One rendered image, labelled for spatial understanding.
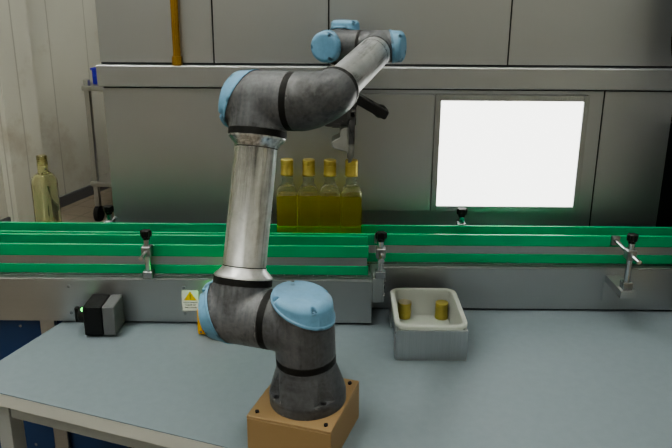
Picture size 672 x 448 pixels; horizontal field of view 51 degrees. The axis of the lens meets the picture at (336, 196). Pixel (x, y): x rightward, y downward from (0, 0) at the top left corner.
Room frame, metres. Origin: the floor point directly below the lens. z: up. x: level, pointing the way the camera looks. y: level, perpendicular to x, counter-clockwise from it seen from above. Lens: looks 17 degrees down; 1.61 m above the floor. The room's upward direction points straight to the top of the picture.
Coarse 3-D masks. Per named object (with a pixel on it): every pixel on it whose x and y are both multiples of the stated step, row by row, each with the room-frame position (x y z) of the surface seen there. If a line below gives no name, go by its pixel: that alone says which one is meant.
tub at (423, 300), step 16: (400, 288) 1.72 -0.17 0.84; (416, 288) 1.72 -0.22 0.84; (432, 288) 1.72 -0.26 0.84; (416, 304) 1.71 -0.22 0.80; (432, 304) 1.71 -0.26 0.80; (448, 304) 1.71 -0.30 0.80; (400, 320) 1.68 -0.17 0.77; (416, 320) 1.68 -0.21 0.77; (432, 320) 1.68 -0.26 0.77; (448, 320) 1.68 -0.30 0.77; (464, 320) 1.54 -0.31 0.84
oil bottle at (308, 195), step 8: (304, 192) 1.82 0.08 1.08; (312, 192) 1.82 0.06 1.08; (304, 200) 1.82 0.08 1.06; (312, 200) 1.82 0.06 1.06; (304, 208) 1.82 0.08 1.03; (312, 208) 1.82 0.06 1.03; (304, 216) 1.82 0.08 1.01; (312, 216) 1.82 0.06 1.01; (304, 224) 1.82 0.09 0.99; (312, 224) 1.82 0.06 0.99; (304, 232) 1.82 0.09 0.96; (312, 232) 1.82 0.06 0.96
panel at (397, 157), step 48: (384, 96) 1.96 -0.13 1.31; (432, 96) 1.96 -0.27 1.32; (480, 96) 1.96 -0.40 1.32; (528, 96) 1.96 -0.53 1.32; (576, 96) 1.96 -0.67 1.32; (288, 144) 1.96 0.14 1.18; (384, 144) 1.96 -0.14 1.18; (432, 144) 1.96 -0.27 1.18; (384, 192) 1.96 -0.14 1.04; (432, 192) 1.96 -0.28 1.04; (576, 192) 1.96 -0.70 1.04
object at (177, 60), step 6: (174, 0) 1.97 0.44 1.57; (174, 6) 1.97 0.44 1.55; (174, 12) 1.97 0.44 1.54; (174, 18) 1.97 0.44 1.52; (174, 24) 1.97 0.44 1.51; (174, 30) 1.97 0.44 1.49; (174, 36) 1.97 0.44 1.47; (174, 42) 1.97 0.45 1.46; (174, 48) 1.97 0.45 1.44; (174, 54) 1.97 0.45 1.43; (180, 54) 1.98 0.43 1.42; (174, 60) 1.97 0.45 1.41; (180, 60) 1.97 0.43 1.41
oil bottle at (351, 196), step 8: (344, 192) 1.82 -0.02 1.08; (352, 192) 1.82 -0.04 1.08; (360, 192) 1.82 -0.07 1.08; (344, 200) 1.81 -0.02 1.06; (352, 200) 1.81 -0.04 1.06; (360, 200) 1.82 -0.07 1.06; (344, 208) 1.81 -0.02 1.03; (352, 208) 1.81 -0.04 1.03; (360, 208) 1.82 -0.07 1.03; (344, 216) 1.81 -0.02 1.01; (352, 216) 1.81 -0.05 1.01; (360, 216) 1.82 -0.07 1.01; (344, 224) 1.81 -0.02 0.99; (352, 224) 1.81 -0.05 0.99; (360, 224) 1.82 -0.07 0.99; (344, 232) 1.81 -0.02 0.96; (352, 232) 1.81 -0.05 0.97; (360, 232) 1.82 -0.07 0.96
